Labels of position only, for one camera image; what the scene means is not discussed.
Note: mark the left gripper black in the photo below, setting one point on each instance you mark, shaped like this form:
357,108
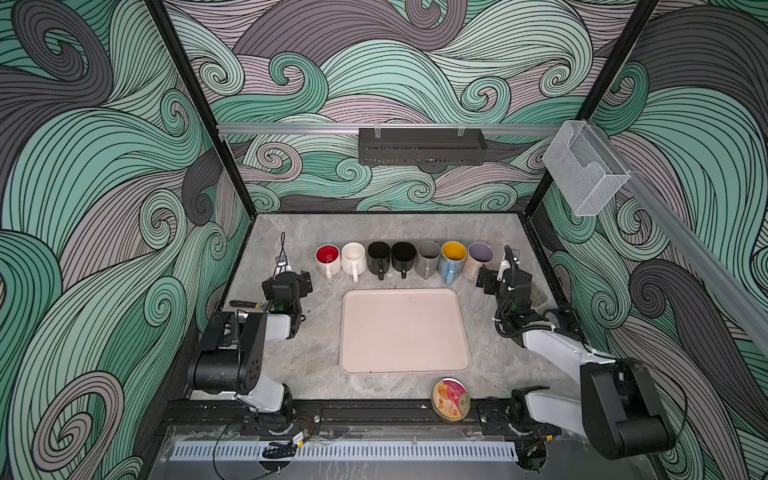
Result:
301,284

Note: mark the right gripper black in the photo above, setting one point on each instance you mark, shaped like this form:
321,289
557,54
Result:
491,283

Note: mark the pink mug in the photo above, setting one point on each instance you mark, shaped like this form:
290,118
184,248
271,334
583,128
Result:
478,254

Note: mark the cream mug red inside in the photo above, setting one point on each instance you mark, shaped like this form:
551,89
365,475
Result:
328,257

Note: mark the blue mug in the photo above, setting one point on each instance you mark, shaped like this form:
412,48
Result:
452,259

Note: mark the white ribbed mug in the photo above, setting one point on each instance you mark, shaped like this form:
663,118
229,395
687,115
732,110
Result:
354,260

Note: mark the grey mug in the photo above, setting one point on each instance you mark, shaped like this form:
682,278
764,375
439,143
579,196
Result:
427,259

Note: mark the black mug white base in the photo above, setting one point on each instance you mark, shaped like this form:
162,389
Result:
403,255

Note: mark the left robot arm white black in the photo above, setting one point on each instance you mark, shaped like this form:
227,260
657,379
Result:
229,358

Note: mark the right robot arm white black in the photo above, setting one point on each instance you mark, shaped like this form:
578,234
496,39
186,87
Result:
619,408

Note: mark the beige plastic tray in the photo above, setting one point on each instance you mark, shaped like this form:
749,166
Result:
401,331

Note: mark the round colourful tin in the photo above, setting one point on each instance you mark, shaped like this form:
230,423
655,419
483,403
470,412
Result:
450,400

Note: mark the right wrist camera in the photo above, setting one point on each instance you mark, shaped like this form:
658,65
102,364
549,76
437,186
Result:
510,260

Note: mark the clear acrylic wall holder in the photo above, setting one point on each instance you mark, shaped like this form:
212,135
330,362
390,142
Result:
586,167

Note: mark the black wall basket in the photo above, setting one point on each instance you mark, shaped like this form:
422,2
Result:
411,146

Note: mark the aluminium rail back wall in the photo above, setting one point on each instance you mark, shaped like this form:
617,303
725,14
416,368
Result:
306,128

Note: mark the aluminium rail wall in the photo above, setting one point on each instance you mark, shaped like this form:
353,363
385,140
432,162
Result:
306,128
679,210

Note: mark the white slotted cable duct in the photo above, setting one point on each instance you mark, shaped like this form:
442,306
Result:
355,450

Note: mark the aluminium rail right wall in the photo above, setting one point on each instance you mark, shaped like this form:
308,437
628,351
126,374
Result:
679,210

